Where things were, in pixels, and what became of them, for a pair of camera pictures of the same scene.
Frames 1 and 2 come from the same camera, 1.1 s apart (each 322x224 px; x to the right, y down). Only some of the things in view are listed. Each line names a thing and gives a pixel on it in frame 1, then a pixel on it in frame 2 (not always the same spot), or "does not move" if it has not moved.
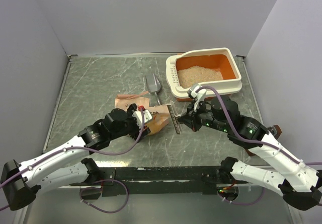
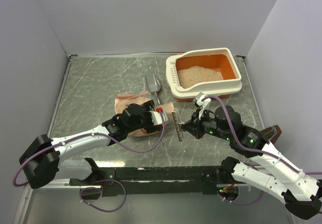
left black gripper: [136, 133] to [148, 106]
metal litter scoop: [153, 85] does not move
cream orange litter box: [215, 68] does not move
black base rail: [165, 180] does not move
